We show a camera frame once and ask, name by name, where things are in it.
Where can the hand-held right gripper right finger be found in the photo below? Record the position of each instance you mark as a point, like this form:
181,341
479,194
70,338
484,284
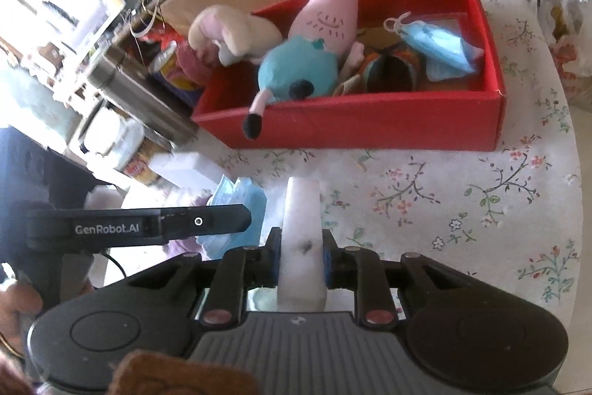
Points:
329,265

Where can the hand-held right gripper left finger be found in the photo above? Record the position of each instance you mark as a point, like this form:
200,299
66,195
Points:
270,261

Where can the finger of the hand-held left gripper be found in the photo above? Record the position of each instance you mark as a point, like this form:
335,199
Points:
208,221

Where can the blue face mask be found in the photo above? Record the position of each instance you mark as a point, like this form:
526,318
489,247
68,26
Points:
439,48
240,196

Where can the white sponge with dark spot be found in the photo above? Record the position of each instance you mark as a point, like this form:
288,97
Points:
300,228

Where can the white sponge block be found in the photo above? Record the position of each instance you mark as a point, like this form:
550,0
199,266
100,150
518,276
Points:
185,168

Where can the red cardboard box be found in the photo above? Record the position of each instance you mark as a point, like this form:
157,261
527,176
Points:
370,122

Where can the pink pig plush blue shirt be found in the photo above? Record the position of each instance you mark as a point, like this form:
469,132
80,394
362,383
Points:
296,66

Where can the tan cloth piece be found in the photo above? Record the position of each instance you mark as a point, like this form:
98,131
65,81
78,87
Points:
348,85

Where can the beige rabbit plush pink dress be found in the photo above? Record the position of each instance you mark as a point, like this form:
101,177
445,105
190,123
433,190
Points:
240,34

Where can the rainbow striped sock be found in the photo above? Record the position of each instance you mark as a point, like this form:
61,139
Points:
388,69

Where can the person's left hand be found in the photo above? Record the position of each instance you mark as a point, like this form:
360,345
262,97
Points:
18,302

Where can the glass jar with yellow label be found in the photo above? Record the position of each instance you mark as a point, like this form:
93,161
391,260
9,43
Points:
138,166

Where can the stainless steel thermos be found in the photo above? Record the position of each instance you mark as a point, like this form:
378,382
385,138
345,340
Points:
138,99

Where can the floral tablecloth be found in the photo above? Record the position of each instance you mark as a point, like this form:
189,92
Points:
462,200

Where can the blue and yellow drink can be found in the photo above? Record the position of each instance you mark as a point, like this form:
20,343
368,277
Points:
173,73

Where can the clear plastic bag with food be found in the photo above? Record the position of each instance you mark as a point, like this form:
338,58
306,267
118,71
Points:
569,52

